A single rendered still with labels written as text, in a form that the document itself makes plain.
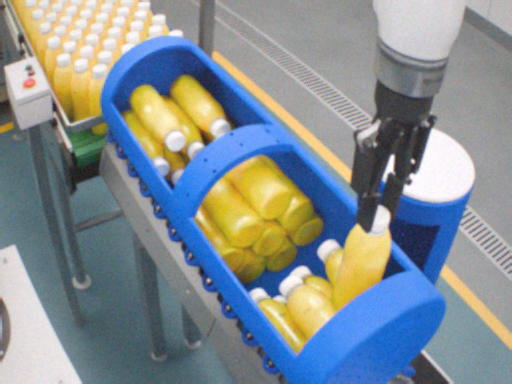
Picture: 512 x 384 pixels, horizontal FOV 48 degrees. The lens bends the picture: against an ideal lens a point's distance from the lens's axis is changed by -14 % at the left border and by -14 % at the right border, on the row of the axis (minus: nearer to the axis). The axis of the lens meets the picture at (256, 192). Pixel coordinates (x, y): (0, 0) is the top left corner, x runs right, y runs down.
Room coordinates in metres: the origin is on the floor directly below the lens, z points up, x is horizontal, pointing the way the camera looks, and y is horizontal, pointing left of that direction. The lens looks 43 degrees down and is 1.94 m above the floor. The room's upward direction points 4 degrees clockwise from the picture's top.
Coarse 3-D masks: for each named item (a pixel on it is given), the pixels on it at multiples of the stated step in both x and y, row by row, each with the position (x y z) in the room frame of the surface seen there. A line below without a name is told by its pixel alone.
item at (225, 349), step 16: (112, 176) 1.17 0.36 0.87; (112, 192) 1.16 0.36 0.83; (128, 192) 1.10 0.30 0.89; (128, 208) 1.08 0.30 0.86; (144, 224) 1.01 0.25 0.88; (144, 240) 0.99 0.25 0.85; (160, 240) 0.95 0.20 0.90; (160, 256) 0.93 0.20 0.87; (176, 272) 0.88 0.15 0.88; (176, 288) 0.85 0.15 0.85; (192, 288) 0.82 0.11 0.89; (192, 304) 0.80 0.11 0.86; (208, 320) 0.76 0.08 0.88; (240, 320) 0.73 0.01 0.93; (208, 336) 0.74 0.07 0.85; (224, 336) 0.71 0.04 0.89; (224, 352) 0.69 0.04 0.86; (240, 352) 0.67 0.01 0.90; (240, 368) 0.65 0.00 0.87
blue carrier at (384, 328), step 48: (144, 48) 1.21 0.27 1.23; (192, 48) 1.24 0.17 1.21; (240, 96) 1.06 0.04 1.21; (240, 144) 0.88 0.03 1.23; (288, 144) 0.91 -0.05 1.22; (192, 192) 0.82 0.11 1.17; (336, 192) 0.80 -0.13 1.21; (192, 240) 0.77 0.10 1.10; (336, 240) 0.86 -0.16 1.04; (240, 288) 0.65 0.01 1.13; (384, 288) 0.58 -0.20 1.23; (432, 288) 0.60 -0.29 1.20; (336, 336) 0.51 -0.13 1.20; (384, 336) 0.53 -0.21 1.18; (432, 336) 0.61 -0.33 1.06
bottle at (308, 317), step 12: (300, 288) 0.65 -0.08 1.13; (312, 288) 0.65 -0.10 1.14; (288, 300) 0.64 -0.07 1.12; (300, 300) 0.63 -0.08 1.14; (312, 300) 0.62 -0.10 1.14; (324, 300) 0.63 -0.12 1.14; (300, 312) 0.61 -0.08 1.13; (312, 312) 0.60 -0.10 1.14; (324, 312) 0.60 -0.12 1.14; (336, 312) 0.60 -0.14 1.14; (300, 324) 0.59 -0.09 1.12; (312, 324) 0.58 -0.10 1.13
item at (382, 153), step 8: (400, 128) 0.61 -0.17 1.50; (400, 136) 0.61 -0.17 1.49; (384, 144) 0.62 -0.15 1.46; (392, 144) 0.61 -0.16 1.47; (376, 152) 0.62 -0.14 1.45; (384, 152) 0.61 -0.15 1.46; (392, 152) 0.61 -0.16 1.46; (376, 160) 0.62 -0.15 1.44; (384, 160) 0.61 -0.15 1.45; (376, 168) 0.61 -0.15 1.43; (384, 168) 0.61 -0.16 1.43; (376, 176) 0.61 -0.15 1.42; (376, 184) 0.61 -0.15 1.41; (376, 192) 0.61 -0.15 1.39
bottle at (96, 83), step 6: (96, 78) 1.31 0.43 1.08; (102, 78) 1.32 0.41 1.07; (90, 84) 1.31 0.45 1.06; (96, 84) 1.31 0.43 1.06; (102, 84) 1.31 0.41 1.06; (90, 90) 1.31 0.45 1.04; (96, 90) 1.30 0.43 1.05; (90, 96) 1.30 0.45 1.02; (96, 96) 1.30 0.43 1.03; (90, 102) 1.31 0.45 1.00; (96, 102) 1.30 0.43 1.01; (90, 108) 1.31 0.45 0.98; (96, 108) 1.30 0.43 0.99; (90, 114) 1.31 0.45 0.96; (96, 114) 1.30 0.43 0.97; (96, 126) 1.30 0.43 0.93; (102, 126) 1.30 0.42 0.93; (108, 126) 1.31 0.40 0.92; (96, 132) 1.30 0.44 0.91; (102, 132) 1.30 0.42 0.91
